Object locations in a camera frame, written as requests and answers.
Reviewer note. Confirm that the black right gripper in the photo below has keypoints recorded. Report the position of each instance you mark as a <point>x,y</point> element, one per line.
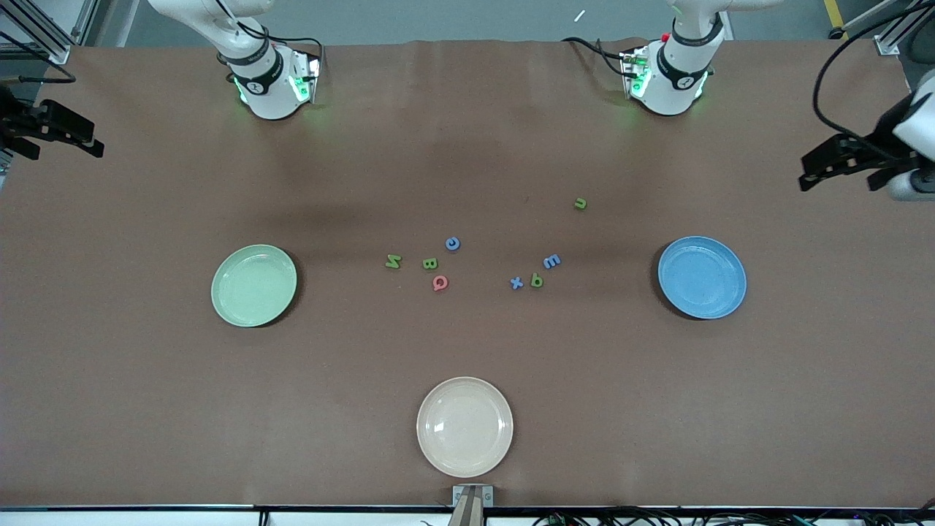
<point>16,120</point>

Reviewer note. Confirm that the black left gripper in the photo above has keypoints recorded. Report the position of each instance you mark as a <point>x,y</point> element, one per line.
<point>876,144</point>

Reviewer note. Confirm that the blue letter m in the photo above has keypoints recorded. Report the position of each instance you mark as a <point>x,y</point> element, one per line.
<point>551,261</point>

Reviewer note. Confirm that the green letter q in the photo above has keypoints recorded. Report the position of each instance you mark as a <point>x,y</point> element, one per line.
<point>541,277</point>

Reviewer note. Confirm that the green letter N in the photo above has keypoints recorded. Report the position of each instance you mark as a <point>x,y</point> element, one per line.
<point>393,261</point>

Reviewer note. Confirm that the blue letter x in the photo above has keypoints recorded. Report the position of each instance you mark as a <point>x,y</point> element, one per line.
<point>516,283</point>

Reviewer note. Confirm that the green letter B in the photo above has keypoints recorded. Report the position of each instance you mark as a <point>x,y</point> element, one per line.
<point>427,264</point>

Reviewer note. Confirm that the red letter Q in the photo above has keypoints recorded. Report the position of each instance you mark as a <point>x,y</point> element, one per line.
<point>434,282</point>

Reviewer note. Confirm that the blue letter C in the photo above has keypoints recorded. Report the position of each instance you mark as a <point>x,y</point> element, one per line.
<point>448,244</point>

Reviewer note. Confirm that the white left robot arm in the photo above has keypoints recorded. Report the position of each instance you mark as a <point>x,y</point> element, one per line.
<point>676,73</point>

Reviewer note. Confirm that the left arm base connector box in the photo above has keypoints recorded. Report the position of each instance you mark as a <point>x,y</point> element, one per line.
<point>634,73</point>

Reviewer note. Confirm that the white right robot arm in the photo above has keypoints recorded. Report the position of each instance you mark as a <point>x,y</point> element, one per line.
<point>266,95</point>

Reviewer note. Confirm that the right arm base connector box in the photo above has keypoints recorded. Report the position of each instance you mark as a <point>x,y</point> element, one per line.
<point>305,80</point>

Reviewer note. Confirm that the blue plate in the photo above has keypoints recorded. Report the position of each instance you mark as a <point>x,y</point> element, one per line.
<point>703,277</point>

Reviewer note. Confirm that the green plate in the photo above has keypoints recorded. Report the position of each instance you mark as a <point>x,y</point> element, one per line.
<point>254,286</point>

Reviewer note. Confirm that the brown table cover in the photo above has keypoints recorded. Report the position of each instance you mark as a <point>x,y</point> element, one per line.
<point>621,402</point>

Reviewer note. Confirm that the cream plate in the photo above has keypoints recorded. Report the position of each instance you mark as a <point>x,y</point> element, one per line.
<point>464,427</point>

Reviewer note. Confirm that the aluminium frame profile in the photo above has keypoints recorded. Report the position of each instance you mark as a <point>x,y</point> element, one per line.
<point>887,45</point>
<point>55,50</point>

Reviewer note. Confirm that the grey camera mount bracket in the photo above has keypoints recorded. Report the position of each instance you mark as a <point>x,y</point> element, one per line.
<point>471,511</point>

